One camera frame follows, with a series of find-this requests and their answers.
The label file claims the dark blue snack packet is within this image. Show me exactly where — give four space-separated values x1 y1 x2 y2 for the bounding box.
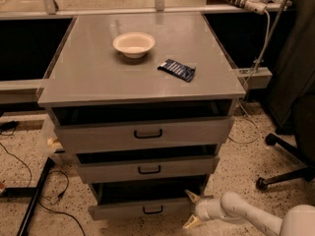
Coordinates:
157 59 196 83

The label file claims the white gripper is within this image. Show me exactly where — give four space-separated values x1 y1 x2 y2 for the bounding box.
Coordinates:
182 190 224 229

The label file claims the black floor stand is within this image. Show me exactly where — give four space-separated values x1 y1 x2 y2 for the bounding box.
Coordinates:
0 157 55 236

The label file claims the grey top drawer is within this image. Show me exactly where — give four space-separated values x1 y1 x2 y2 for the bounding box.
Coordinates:
54 117 233 153

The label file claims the grey drawer cabinet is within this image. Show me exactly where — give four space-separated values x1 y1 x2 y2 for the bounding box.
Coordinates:
36 11 247 208

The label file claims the black office chair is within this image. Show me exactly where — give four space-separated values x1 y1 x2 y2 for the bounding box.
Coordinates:
256 0 315 190

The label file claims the grey drawer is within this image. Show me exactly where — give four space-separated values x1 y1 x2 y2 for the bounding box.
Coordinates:
89 175 207 220
78 155 220 183
54 117 233 153

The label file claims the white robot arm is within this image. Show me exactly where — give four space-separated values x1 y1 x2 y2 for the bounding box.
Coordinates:
183 190 315 236

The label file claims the white bowl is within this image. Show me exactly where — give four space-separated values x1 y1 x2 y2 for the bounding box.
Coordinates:
113 32 156 59

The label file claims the black floor cable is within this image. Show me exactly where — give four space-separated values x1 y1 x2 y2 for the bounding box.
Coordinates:
0 142 87 236

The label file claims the grey bottom drawer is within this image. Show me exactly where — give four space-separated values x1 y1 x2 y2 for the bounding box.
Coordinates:
89 175 207 220

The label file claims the grey middle drawer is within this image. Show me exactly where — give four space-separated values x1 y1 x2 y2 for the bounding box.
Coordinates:
78 155 220 183

